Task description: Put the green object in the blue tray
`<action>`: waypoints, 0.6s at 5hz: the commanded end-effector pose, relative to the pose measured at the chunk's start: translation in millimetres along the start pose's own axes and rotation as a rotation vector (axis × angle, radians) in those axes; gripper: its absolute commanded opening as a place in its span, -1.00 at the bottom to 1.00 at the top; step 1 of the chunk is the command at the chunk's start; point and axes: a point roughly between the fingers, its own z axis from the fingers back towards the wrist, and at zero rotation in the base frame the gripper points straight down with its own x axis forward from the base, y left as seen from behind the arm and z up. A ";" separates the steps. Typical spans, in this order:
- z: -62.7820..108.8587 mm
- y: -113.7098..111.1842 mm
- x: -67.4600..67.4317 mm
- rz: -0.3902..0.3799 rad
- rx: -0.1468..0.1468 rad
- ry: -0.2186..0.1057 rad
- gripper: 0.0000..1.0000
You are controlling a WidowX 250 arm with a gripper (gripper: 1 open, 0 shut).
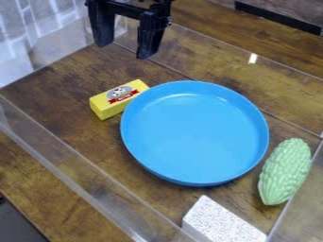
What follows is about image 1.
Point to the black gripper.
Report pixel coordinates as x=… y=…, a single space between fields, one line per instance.
x=154 y=13

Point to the blue round tray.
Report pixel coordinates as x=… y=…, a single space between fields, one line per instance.
x=195 y=133

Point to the green bumpy gourd toy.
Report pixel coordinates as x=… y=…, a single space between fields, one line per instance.
x=285 y=171

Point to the yellow butter box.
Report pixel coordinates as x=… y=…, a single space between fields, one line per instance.
x=113 y=101

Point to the white speckled foam block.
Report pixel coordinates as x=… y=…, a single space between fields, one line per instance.
x=210 y=223

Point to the clear acrylic enclosure wall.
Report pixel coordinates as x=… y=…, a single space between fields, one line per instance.
x=67 y=173

